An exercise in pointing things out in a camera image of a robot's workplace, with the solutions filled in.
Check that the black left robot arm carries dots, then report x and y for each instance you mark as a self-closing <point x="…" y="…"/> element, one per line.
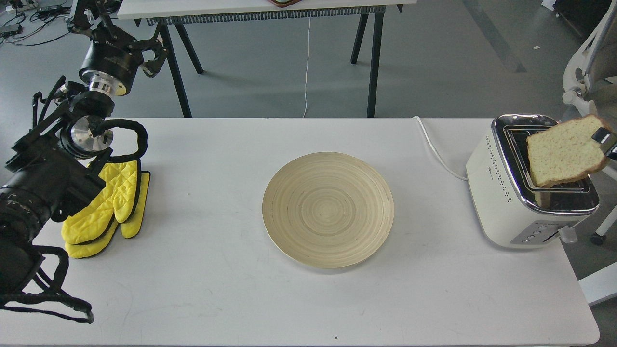
<point x="56" y="165"/>

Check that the round wooden plate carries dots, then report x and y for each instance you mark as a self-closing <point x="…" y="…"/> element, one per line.
<point x="328" y="210"/>

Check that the white chrome toaster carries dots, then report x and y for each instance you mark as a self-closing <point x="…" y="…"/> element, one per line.
<point x="513" y="212"/>

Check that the yellow oven mitt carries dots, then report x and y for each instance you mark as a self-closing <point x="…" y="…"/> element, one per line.
<point x="115" y="203"/>
<point x="128" y="229"/>

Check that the white background table black legs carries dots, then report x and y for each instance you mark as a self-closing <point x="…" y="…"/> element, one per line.
<point x="179" y="12"/>

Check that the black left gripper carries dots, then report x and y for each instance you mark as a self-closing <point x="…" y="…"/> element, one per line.
<point x="109" y="53"/>

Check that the upper yellow oven mitt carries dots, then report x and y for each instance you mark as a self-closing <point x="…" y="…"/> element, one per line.
<point x="115" y="203"/>

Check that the lower yellow oven mitt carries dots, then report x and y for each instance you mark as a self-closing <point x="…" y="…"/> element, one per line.
<point x="128" y="229"/>

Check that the slice of bread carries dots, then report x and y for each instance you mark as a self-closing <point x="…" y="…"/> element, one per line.
<point x="566" y="152"/>

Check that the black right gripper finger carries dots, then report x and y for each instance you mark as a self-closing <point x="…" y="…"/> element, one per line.
<point x="607" y="141"/>

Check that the brown object on background table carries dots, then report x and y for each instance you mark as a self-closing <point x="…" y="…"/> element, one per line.
<point x="283" y="3"/>

